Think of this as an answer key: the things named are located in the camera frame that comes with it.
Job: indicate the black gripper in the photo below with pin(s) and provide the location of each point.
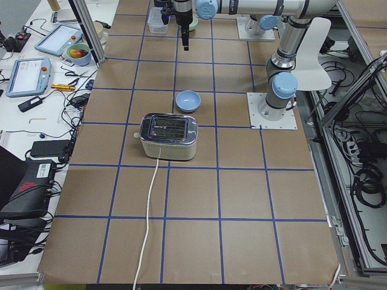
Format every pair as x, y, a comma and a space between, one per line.
183, 17

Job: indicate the blue plastic bowl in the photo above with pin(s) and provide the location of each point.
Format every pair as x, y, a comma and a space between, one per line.
188, 101

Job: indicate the blue bowl with fruit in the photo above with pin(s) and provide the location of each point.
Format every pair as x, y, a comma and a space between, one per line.
79, 54

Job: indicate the clear plastic food container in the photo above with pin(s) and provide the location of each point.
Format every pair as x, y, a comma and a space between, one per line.
155, 23

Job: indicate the cream ceramic cup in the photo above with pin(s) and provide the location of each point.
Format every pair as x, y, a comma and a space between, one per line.
102, 32

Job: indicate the silver two-slot toaster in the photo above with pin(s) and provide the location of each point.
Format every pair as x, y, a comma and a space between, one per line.
168, 136

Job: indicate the black scissors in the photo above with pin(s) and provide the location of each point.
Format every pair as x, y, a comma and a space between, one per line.
71, 73

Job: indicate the upper blue teach pendant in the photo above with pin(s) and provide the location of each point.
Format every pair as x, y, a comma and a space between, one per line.
58, 39

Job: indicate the blue teach pendant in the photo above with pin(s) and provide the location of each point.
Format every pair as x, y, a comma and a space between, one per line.
29, 77
58, 39

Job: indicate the yellow screwdriver tool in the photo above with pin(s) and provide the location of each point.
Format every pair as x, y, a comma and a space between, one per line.
62, 87

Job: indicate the lower blue teach pendant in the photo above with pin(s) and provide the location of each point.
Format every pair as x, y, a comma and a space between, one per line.
29, 77

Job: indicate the black small phone device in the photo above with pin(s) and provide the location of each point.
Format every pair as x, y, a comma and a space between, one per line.
30, 104

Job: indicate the black electronics board red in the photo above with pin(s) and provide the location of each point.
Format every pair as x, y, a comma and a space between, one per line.
17, 43

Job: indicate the black power adapter brick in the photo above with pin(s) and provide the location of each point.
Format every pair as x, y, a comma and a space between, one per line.
52, 148

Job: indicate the metal hex key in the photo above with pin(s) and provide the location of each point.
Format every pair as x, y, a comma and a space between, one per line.
35, 119

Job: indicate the black computer box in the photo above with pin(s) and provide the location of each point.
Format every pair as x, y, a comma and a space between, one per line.
24, 189

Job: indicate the aluminium frame post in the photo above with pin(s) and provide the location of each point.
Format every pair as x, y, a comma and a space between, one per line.
83, 17

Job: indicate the aluminium frame rail right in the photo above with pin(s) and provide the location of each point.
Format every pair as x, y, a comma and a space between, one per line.
352, 134

